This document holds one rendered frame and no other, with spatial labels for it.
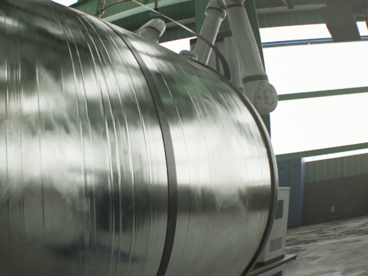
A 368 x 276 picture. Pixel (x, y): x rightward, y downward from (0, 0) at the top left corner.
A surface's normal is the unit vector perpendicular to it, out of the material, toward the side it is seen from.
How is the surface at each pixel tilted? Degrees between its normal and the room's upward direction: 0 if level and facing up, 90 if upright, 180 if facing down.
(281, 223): 90
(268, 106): 102
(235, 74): 90
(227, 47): 90
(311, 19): 90
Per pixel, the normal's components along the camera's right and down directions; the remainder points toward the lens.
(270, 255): 0.78, -0.11
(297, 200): -0.52, -0.14
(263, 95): 0.37, -0.04
